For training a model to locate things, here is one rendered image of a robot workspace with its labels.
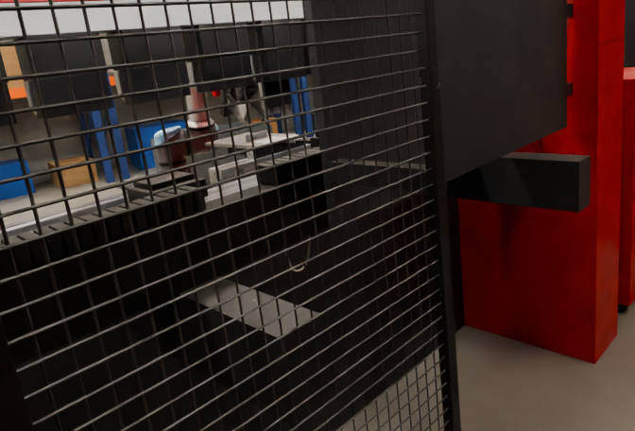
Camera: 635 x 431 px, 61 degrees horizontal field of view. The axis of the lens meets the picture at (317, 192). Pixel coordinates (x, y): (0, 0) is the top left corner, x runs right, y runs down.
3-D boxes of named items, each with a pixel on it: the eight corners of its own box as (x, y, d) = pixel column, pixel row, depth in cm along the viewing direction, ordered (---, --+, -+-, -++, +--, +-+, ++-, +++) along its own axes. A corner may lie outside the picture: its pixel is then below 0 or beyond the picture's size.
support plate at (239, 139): (248, 135, 186) (248, 132, 186) (300, 137, 168) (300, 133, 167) (205, 146, 174) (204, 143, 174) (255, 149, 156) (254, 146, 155)
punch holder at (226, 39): (236, 85, 152) (227, 25, 148) (255, 84, 146) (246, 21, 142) (191, 93, 142) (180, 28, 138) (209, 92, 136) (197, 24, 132)
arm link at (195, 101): (183, 150, 235) (163, 22, 211) (216, 145, 240) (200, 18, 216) (188, 161, 225) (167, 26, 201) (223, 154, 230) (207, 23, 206)
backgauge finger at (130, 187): (147, 184, 128) (144, 163, 127) (209, 196, 109) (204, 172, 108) (98, 198, 120) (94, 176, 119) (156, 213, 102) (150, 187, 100)
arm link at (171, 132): (156, 160, 231) (150, 129, 227) (188, 154, 235) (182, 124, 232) (159, 164, 220) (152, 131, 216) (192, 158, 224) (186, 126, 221)
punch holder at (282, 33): (288, 77, 165) (281, 21, 161) (307, 76, 159) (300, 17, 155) (250, 83, 156) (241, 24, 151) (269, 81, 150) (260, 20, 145)
